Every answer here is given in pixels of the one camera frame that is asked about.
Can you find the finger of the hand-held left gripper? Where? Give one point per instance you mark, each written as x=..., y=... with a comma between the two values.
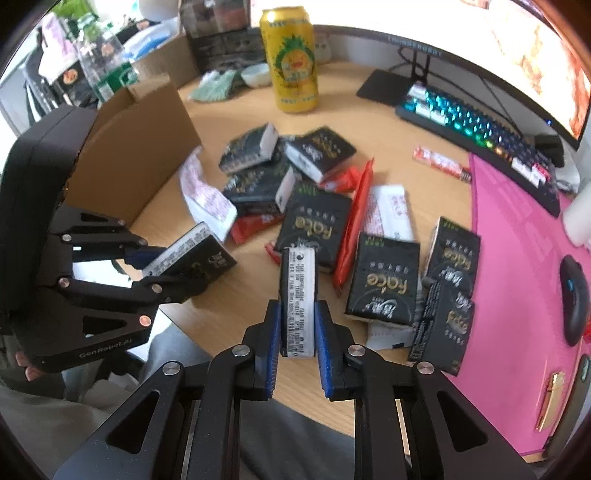
x=171, y=290
x=141, y=254

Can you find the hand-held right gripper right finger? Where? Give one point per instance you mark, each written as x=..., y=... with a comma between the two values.
x=323, y=350

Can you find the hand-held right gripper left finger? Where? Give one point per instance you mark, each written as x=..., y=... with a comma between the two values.
x=274, y=341

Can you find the black tissue packet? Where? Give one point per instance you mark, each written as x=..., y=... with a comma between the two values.
x=194, y=256
x=298, y=295

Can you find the white packet pink print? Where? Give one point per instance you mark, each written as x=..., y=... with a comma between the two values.
x=203, y=198
x=390, y=212

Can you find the pile of black tissue packs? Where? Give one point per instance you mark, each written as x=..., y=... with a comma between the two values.
x=383, y=281

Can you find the brown cardboard box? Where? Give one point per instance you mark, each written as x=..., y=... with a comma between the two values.
x=138, y=152

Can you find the wooden desktop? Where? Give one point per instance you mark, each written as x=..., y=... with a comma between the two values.
x=231, y=120

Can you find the person's left hand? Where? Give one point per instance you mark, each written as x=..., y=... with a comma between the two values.
x=28, y=367

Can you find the white flat packet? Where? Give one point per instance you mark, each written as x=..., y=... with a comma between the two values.
x=388, y=334

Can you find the red snack packet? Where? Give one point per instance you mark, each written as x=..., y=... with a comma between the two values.
x=251, y=226
x=272, y=253
x=341, y=180

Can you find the person's grey trousers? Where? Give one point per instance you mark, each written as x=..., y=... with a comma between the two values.
x=277, y=443

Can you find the long red stick packet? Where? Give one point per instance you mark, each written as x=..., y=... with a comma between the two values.
x=358, y=217

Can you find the green label plastic bottle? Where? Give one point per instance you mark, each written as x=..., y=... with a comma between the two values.
x=108, y=69

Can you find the green tissue pack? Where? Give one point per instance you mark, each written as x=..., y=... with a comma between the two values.
x=214, y=87

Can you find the pink desk mat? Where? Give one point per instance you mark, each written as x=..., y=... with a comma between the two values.
x=508, y=277

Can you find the small white bowl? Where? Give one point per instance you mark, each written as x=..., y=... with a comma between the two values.
x=256, y=76

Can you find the red and white packet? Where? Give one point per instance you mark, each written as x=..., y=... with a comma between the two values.
x=438, y=161

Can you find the black drawer organiser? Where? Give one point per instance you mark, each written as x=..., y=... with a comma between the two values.
x=217, y=46

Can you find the yellow drink can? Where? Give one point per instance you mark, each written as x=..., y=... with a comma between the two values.
x=291, y=69

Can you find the black computer mouse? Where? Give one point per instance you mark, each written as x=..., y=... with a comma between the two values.
x=575, y=300

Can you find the dark object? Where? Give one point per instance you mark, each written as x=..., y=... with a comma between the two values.
x=579, y=406

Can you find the black monitor stand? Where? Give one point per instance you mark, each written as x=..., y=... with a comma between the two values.
x=383, y=87

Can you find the backlit black keyboard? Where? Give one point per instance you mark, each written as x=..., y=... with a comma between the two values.
x=480, y=124

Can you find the white bottle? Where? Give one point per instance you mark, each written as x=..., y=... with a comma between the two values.
x=579, y=217

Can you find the computer monitor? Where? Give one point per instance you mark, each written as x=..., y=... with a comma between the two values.
x=461, y=27

